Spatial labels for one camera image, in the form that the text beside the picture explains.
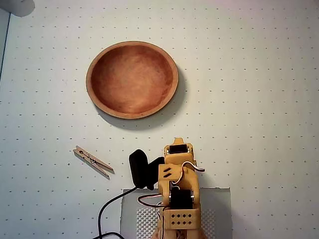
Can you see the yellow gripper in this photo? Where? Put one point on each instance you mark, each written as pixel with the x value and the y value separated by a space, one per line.
pixel 178 158

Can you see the wooden clothespin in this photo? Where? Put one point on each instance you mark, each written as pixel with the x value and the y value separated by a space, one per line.
pixel 93 161

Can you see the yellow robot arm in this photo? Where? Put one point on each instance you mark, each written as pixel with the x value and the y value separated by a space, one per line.
pixel 193 184

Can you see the brown wooden bowl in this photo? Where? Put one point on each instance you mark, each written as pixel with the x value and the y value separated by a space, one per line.
pixel 132 79

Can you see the white checkered anti-slip mat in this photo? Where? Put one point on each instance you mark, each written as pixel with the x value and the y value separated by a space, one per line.
pixel 147 221

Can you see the white cylinder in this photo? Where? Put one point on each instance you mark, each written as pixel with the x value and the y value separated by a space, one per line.
pixel 17 7

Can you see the grey base plate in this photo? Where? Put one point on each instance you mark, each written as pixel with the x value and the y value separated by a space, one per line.
pixel 219 204

